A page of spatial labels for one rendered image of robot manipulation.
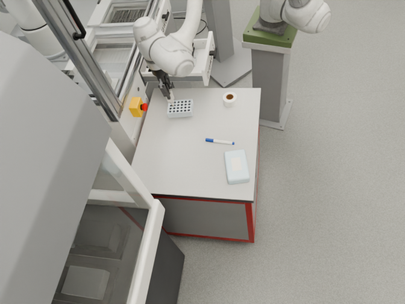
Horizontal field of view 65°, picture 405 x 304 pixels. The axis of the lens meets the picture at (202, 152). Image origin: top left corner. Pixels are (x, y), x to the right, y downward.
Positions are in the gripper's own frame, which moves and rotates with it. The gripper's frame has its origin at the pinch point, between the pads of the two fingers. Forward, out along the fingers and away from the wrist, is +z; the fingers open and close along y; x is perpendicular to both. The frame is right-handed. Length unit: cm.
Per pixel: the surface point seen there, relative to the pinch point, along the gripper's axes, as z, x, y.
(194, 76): 1.7, -11.1, 13.0
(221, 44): 66, -17, 114
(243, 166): 8.3, -33.7, -35.4
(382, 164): 89, -123, 5
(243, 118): 12.7, -34.1, -6.6
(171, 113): 8.8, 1.0, -3.1
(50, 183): -61, 1, -76
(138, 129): 13.2, 18.9, -9.0
